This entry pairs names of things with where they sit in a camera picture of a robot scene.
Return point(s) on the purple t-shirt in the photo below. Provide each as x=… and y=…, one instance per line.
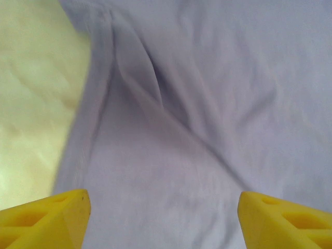
x=194, y=103

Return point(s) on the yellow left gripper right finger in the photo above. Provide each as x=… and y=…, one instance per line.
x=285, y=225

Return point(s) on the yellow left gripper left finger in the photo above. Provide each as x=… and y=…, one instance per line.
x=39, y=225

